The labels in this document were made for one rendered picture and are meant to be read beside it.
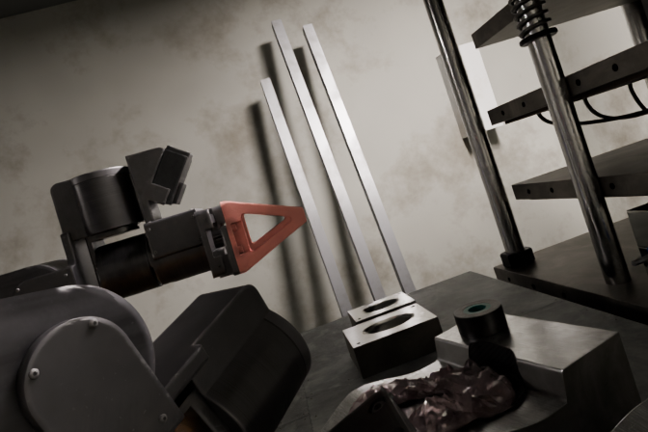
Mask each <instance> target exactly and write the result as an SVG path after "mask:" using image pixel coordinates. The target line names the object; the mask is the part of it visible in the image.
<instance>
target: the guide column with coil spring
mask: <svg viewBox="0 0 648 432"><path fill-rule="evenodd" d="M519 1H521V0H513V4H514V5H515V4H517V3H518V2H519ZM539 1H540V0H528V1H526V2H525V3H523V4H522V5H520V6H519V7H518V8H517V9H516V13H519V12H520V11H521V10H523V9H525V8H526V7H528V6H530V5H532V4H534V3H537V2H539ZM542 10H543V9H542V6H541V5H539V6H537V7H535V8H533V9H531V10H529V11H527V12H525V13H523V14H522V15H520V16H519V17H518V18H519V21H520V22H521V21H522V20H524V19H525V18H527V17H529V16H531V15H532V14H535V13H538V12H540V11H542ZM545 18H546V17H545V15H544V14H540V15H538V16H536V17H534V18H533V19H531V20H529V21H528V22H526V23H525V24H523V25H522V26H521V27H522V30H523V31H524V30H525V29H526V28H527V27H529V26H531V25H532V24H534V23H536V22H538V21H541V20H543V19H545ZM548 28H549V26H548V23H547V22H546V23H544V24H541V25H539V26H537V27H535V28H533V29H532V30H530V31H528V32H527V33H525V34H524V36H525V38H526V37H528V36H530V35H532V34H535V33H537V32H540V31H542V30H545V29H548ZM527 47H528V50H529V53H530V56H531V59H532V62H533V64H534V67H535V71H536V74H537V77H538V80H539V83H540V86H541V89H542V92H543V95H544V98H545V100H546V103H547V106H548V109H549V112H550V115H551V118H552V121H553V126H554V129H555V132H556V135H557V138H558V141H559V144H560V147H561V150H562V153H563V156H564V159H565V162H566V165H567V168H568V171H569V174H570V177H571V179H572V182H573V185H574V188H575V191H576V194H577V197H578V200H579V203H580V208H581V211H582V214H583V218H584V221H585V223H586V226H587V229H588V232H589V235H590V238H591V241H592V244H593V247H594V250H595V253H596V256H597V259H598V261H599V264H600V267H601V270H602V273H603V276H604V279H605V282H606V284H609V285H618V284H625V283H628V282H629V281H630V280H631V279H632V278H631V275H630V272H629V269H628V266H627V263H626V260H625V258H624V255H623V252H622V249H621V246H620V243H619V240H618V237H617V234H616V231H615V228H614V225H613V223H612V219H611V216H610V213H609V210H608V205H607V202H606V199H605V196H604V194H603V190H602V187H601V184H600V181H599V179H598V176H597V173H596V170H595V167H594V164H593V161H592V158H591V155H590V152H589V149H588V146H587V143H586V140H585V137H584V134H583V131H582V128H581V123H580V120H579V117H578V114H577V111H576V108H575V105H574V102H573V99H572V97H571V94H570V91H569V88H568V85H567V82H566V79H565V76H564V73H563V69H562V66H561V63H560V61H559V58H558V55H557V52H556V49H555V46H554V41H553V38H552V35H547V36H544V37H541V38H539V39H536V40H533V41H531V42H529V43H528V44H527Z"/></svg>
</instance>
